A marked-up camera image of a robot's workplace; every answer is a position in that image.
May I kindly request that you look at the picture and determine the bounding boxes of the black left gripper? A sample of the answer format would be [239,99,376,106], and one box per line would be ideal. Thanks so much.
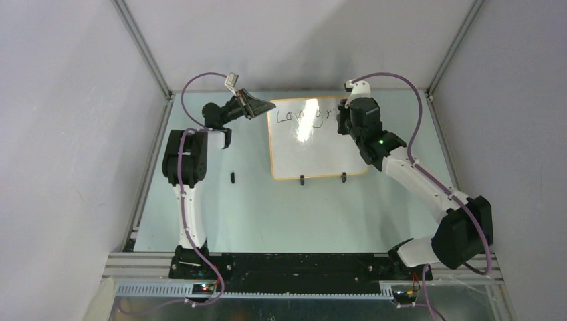
[220,89,275,126]

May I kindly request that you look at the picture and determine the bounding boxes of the yellow framed whiteboard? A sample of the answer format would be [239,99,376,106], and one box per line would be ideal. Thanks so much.
[267,95,369,180]

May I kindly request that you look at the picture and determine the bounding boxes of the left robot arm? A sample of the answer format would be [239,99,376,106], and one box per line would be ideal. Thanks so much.
[162,89,275,279]

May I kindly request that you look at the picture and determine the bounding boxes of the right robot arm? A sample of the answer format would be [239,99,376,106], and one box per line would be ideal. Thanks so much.
[337,97,493,280]

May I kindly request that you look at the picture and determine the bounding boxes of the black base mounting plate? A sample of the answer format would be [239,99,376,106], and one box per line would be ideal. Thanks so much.
[168,253,433,295]

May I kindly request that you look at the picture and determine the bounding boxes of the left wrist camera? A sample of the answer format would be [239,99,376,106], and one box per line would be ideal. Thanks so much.
[225,72,239,88]

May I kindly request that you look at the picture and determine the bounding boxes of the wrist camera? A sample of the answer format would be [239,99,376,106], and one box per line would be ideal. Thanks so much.
[344,80,372,108]
[225,72,239,88]

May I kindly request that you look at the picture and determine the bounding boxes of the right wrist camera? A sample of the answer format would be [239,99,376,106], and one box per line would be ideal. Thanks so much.
[344,80,372,108]

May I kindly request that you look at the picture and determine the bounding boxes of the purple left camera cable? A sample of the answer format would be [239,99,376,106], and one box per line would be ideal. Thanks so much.
[118,70,231,309]

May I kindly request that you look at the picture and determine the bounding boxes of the purple camera cable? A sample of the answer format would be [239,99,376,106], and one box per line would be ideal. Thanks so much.
[350,72,494,321]
[118,70,231,309]

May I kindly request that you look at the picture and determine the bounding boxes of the aluminium frame rail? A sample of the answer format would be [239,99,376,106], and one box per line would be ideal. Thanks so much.
[112,1,173,253]

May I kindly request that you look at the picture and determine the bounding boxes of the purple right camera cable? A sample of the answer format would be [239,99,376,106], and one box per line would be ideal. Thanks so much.
[350,72,494,321]

